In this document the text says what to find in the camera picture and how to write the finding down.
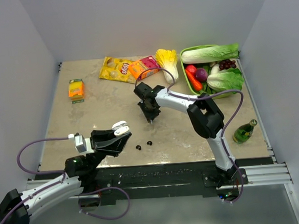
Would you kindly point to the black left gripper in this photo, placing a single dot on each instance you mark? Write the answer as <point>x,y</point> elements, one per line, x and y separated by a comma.
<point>105,142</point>

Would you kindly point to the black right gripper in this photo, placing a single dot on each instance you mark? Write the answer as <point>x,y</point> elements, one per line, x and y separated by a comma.
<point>149,116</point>

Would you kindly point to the white earbud charging case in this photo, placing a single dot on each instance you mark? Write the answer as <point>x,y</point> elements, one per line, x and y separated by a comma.
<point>120,128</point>

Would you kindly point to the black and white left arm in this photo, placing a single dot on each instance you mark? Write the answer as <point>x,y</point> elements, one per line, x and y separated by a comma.
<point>79,172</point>

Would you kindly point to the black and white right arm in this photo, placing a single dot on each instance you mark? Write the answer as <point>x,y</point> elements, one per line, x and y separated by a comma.
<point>205,116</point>

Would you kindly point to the orange pink snack box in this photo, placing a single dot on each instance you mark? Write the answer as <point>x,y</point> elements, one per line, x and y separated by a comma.
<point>144,67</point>

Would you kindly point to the yellow chips bag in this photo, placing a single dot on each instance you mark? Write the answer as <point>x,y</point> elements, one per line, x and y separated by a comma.
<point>116,69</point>

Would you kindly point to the yellow white napa cabbage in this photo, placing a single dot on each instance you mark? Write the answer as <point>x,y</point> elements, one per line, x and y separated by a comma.
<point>167,59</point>

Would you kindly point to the orange red pepper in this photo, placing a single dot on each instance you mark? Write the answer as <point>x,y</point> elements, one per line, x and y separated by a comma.
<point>197,86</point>

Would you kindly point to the orange yellow sponge pack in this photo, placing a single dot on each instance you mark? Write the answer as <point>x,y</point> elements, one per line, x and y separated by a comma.
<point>76,91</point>

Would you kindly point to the red apple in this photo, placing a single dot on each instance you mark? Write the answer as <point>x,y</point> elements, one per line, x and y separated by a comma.
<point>191,68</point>

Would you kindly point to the purple red onion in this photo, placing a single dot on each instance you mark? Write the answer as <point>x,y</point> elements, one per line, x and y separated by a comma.
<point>201,75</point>

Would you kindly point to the green plastic basket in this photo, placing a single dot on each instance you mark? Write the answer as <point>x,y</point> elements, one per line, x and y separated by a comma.
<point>206,66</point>

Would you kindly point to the green leafy bok choy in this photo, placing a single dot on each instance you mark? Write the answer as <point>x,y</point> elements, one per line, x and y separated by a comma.
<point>222,80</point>

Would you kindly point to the purple grapes bunch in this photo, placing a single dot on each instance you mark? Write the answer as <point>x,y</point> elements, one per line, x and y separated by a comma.
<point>227,64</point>

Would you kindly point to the long green white cabbage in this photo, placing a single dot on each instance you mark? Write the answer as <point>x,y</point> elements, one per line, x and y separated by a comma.
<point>209,53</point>

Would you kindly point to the green glass bottle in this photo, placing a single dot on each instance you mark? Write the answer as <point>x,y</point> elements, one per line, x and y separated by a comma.
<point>244,132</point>

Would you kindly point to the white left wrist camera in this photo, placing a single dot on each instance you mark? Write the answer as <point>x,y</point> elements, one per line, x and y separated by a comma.
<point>81,144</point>

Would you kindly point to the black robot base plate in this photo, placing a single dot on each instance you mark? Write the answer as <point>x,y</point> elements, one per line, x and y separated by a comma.
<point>159,181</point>

